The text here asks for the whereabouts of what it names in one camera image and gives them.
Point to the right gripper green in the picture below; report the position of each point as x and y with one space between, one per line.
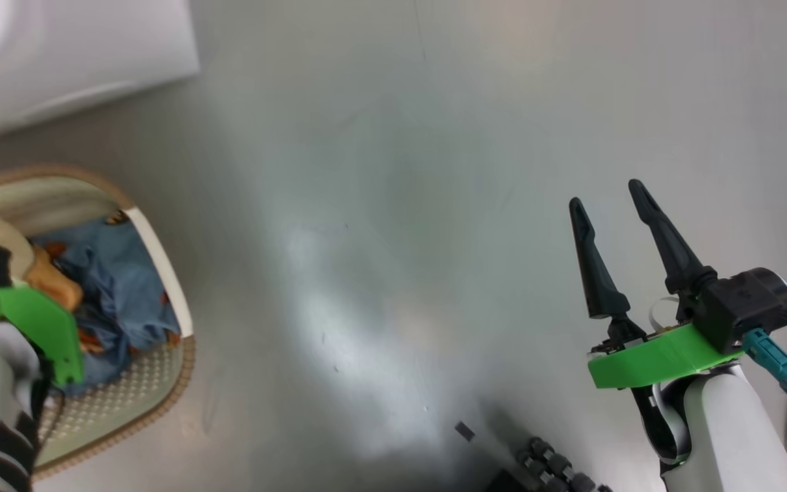
653 359

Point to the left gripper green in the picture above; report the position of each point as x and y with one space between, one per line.
38 318

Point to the tan garment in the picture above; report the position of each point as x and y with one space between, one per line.
52 277

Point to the blue garment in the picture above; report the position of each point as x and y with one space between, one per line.
127 294

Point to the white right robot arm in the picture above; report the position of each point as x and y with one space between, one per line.
728 437

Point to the cream perforated laundry basket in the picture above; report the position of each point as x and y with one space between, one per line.
154 273

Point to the white front-load washing machine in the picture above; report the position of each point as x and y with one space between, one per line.
59 55

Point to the small dark flat piece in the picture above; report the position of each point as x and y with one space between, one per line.
465 431

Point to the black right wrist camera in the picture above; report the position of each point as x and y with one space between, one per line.
738 304

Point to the teal right camera connector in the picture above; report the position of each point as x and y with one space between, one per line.
772 359

